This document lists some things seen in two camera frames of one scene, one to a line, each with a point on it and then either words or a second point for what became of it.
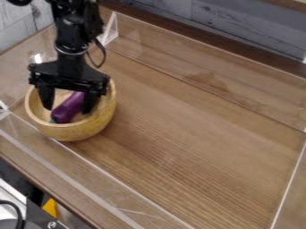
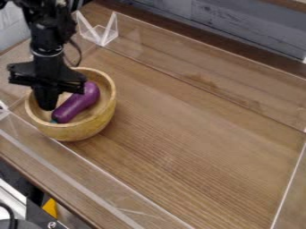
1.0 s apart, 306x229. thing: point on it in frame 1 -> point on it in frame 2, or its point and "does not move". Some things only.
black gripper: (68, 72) -> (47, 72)
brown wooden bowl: (85, 124) does not move
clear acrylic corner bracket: (108, 32) does not move
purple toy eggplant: (68, 109) does not move
